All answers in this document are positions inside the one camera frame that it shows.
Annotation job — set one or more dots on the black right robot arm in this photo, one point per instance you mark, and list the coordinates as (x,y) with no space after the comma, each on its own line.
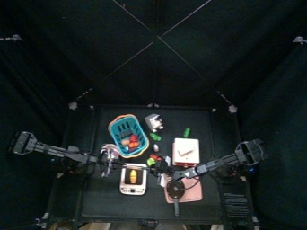
(240,155)

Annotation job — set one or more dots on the teal plastic basket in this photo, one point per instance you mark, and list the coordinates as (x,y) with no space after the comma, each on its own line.
(128,140)

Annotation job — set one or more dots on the dark pan lid grey knob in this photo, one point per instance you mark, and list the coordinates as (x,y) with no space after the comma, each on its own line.
(176,188)

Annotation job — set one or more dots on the teal basket with fruit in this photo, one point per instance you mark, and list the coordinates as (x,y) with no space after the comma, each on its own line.
(145,149)

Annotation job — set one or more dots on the light wooden box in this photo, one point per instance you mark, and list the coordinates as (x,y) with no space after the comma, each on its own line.
(186,149)

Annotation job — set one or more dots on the small white toy utensil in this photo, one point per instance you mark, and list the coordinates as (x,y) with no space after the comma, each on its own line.
(169,161)

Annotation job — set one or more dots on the metal frame corner bracket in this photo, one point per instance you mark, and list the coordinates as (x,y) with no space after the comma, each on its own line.
(300,39)
(233,108)
(15,37)
(152,105)
(73,105)

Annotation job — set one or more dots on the dark green toy vegetable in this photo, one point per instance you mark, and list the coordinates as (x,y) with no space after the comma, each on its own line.
(186,132)

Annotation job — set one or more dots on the purple toy eggplant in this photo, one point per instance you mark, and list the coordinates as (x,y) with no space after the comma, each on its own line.
(133,148)

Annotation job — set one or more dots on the pale toy egg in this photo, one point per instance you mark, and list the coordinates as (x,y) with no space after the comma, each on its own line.
(156,148)

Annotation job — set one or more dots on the red toy tomato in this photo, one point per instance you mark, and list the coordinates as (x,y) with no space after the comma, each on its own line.
(134,138)

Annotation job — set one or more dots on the green toy pepper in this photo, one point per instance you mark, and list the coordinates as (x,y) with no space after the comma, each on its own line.
(156,137)

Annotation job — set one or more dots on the white toy cooker appliance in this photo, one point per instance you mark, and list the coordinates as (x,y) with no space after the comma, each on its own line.
(125,185)

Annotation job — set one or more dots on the toy cleaver grey and white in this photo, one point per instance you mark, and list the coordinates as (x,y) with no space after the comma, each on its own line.
(164,180)

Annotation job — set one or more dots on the orange toy food piece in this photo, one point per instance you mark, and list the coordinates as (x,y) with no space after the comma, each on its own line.
(133,176)

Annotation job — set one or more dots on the beige toy food piece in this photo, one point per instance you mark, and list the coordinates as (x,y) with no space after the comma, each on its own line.
(126,142)

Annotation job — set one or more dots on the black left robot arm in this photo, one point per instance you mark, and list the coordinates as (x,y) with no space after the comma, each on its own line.
(53,149)

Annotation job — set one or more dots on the pink rectangular tray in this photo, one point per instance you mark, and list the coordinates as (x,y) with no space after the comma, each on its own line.
(194,193)

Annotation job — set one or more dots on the small red toy fruit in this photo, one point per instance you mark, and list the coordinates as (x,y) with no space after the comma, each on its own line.
(156,157)

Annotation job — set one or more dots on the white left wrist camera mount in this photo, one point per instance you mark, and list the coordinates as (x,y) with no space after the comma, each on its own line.
(110,150)

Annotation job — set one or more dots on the light green toy fruit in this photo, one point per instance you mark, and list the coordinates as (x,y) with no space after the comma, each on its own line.
(152,162)

